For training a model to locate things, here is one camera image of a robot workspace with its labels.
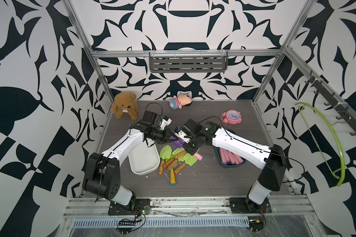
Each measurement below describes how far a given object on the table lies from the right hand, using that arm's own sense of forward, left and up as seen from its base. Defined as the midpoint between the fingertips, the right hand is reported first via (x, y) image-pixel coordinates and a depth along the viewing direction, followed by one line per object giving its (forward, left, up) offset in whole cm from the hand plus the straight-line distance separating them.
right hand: (187, 144), depth 80 cm
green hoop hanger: (+15, -60, +13) cm, 63 cm away
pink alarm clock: (+29, -33, -13) cm, 46 cm away
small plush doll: (+41, +3, -8) cm, 42 cm away
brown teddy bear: (+30, +39, +3) cm, 49 cm away
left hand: (+3, +6, +2) cm, 7 cm away
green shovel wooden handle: (+1, +13, -13) cm, 19 cm away
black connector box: (-34, -32, -17) cm, 50 cm away
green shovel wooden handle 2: (+2, +7, -13) cm, 15 cm away
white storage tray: (-1, +25, -15) cm, 30 cm away
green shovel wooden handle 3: (-2, 0, -14) cm, 14 cm away
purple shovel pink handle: (0, +4, +1) cm, 4 cm away
